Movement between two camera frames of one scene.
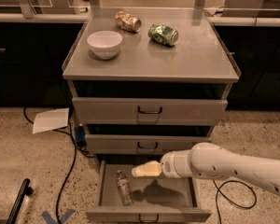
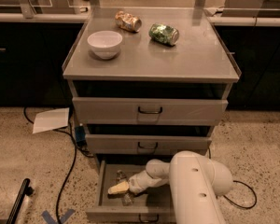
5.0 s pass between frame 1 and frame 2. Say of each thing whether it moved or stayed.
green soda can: stayed
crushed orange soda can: stayed
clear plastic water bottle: stayed
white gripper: moved
